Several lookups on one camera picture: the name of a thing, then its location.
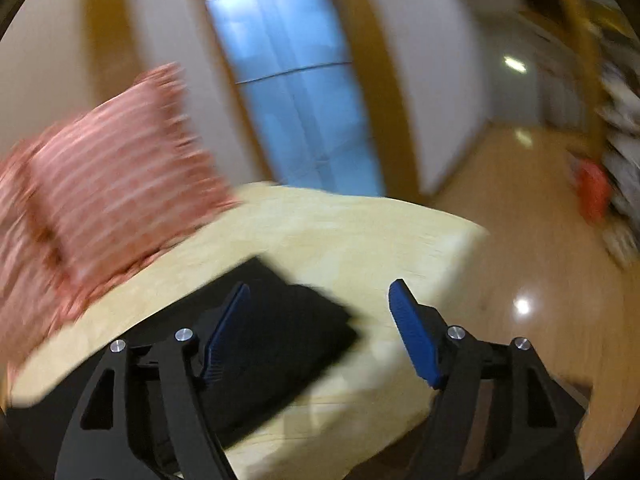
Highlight red striped pillow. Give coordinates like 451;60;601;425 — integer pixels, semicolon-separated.
0;62;242;356

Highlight orange bag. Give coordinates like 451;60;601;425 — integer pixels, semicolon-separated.
575;159;614;225

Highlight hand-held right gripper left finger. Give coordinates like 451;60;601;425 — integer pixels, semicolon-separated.
54;282;251;480

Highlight wooden shelf with clutter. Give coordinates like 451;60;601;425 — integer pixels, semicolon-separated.
547;0;640;266

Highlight blue glass window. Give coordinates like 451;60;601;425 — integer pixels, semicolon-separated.
192;0;387;197

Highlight yellow bed sheet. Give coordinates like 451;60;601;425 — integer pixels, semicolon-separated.
6;181;492;480

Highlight black pants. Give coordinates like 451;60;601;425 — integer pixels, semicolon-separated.
9;256;359;480

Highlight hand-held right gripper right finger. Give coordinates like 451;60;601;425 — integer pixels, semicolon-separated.
389;279;587;480

